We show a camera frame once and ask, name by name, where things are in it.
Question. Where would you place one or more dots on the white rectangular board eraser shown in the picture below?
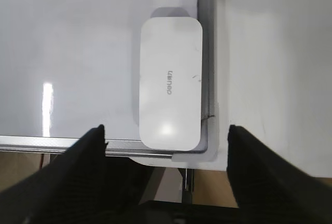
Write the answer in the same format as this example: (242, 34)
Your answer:
(170, 83)

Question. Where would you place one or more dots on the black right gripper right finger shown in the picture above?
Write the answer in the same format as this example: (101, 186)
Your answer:
(268, 189)

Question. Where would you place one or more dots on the white board with grey frame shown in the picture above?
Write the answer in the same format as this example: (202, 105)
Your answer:
(70, 65)

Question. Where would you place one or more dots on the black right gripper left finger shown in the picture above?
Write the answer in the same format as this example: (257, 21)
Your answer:
(82, 185)

